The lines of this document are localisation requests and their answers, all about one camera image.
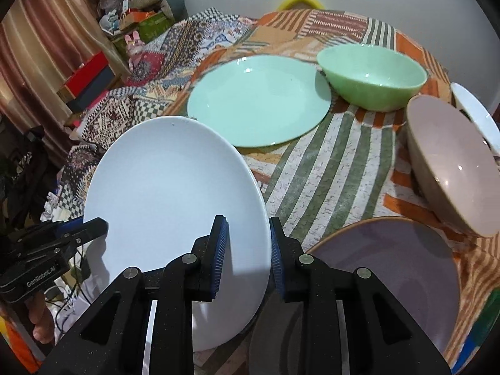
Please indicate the orange striped patchwork tablecloth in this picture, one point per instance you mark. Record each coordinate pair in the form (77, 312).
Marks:
(343, 164)

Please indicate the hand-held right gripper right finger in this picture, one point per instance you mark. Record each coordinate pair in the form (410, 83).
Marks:
(278, 265)

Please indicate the red box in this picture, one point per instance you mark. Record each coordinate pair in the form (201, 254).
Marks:
(84, 72)

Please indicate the checkered patterned blanket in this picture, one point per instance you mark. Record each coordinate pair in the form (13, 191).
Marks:
(117, 109)

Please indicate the striped brown curtain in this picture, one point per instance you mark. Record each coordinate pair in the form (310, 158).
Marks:
(47, 47)

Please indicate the pink rabbit toy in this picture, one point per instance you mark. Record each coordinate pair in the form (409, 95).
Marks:
(134, 45)

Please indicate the white patterned bowl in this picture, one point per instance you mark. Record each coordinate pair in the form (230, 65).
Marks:
(474, 113)

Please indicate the black bag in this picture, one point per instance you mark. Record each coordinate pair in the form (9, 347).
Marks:
(23, 172)

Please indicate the white plate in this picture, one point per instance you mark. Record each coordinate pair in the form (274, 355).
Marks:
(168, 187)

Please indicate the person's left hand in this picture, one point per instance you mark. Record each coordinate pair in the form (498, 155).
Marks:
(41, 320)

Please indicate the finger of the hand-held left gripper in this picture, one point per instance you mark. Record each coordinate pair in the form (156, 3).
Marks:
(88, 232)

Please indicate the pink bowl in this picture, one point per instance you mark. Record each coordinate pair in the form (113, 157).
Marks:
(449, 152)

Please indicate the green box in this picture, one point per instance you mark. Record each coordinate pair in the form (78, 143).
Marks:
(150, 27)

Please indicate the dark blue box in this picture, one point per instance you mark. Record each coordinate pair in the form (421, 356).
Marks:
(93, 90)

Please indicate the purple plate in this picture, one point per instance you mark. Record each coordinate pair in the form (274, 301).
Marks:
(390, 261)

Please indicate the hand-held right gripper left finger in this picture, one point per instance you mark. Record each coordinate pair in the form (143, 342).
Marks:
(220, 258)

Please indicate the green bowl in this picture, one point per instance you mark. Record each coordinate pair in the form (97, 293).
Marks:
(371, 70)

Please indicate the green plate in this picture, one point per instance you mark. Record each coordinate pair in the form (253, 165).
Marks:
(258, 101)

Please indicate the orange box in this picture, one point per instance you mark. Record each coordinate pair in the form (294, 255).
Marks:
(136, 18)

